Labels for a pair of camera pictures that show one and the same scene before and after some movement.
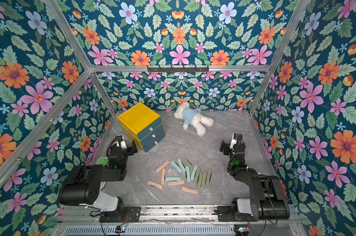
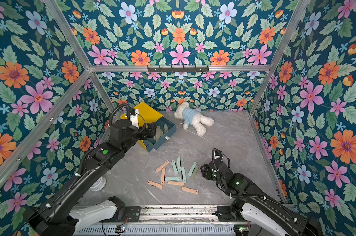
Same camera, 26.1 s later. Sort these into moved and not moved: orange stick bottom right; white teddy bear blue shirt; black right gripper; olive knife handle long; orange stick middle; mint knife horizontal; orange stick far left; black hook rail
Moved: olive knife handle long; black right gripper
Not moved: black hook rail; white teddy bear blue shirt; orange stick middle; orange stick bottom right; mint knife horizontal; orange stick far left
